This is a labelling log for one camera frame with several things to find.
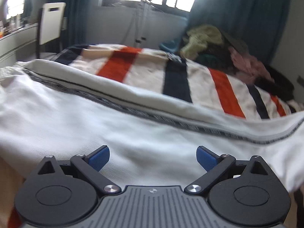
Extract white sweatpants with black stripe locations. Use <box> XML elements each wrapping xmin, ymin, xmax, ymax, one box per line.
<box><xmin>1</xmin><ymin>60</ymin><xmax>303</xmax><ymax>192</ymax></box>

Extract pile of clothes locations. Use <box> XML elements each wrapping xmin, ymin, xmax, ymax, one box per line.
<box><xmin>159</xmin><ymin>24</ymin><xmax>276</xmax><ymax>83</ymax></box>

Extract striped orange black white blanket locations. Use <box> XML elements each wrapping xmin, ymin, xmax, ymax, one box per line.
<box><xmin>0</xmin><ymin>43</ymin><xmax>304</xmax><ymax>228</ymax></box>

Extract black sofa chair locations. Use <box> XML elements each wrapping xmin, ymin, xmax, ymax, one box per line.
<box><xmin>255</xmin><ymin>65</ymin><xmax>294</xmax><ymax>101</ymax></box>

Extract white dresser with drawers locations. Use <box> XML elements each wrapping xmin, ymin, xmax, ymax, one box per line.
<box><xmin>0</xmin><ymin>23</ymin><xmax>38</xmax><ymax>67</ymax></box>

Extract white black chair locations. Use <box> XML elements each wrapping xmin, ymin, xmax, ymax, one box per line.
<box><xmin>36</xmin><ymin>2</ymin><xmax>66</xmax><ymax>59</ymax></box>

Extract right teal curtain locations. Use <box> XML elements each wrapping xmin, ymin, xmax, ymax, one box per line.
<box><xmin>187</xmin><ymin>0</ymin><xmax>291</xmax><ymax>64</ymax></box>

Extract teal curtain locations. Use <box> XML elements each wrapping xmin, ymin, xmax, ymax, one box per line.
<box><xmin>48</xmin><ymin>0</ymin><xmax>97</xmax><ymax>49</ymax></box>
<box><xmin>187</xmin><ymin>0</ymin><xmax>291</xmax><ymax>64</ymax></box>

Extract left teal curtain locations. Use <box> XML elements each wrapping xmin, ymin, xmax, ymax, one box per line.
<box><xmin>48</xmin><ymin>0</ymin><xmax>97</xmax><ymax>49</ymax></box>

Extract oval vanity mirror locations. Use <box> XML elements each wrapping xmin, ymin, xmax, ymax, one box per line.
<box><xmin>2</xmin><ymin>0</ymin><xmax>29</xmax><ymax>21</ymax></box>

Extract grey wall socket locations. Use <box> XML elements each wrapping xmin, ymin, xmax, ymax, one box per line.
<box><xmin>297</xmin><ymin>76</ymin><xmax>304</xmax><ymax>88</ymax></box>

